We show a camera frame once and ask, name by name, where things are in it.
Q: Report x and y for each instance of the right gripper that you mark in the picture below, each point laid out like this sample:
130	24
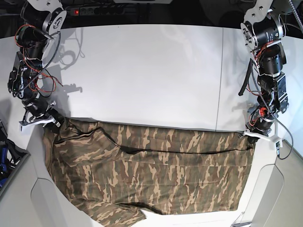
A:
37	108

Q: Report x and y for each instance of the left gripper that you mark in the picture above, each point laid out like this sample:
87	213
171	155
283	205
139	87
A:
259	121

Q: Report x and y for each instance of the camouflage T-shirt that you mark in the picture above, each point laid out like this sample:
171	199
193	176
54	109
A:
112	172

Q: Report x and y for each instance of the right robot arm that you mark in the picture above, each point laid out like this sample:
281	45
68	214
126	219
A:
43	20

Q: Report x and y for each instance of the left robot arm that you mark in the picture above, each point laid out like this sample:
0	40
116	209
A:
263	30

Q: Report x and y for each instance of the blue and black clutter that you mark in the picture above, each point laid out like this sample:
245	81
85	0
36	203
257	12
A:
11	158

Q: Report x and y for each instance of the black power strip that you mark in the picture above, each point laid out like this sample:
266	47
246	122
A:
96	10

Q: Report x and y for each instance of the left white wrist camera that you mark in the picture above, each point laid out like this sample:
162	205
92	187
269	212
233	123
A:
276	141

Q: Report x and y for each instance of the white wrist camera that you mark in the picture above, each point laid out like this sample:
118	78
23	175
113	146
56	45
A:
24	125
276	141

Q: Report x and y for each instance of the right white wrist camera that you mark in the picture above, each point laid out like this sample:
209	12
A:
24	125

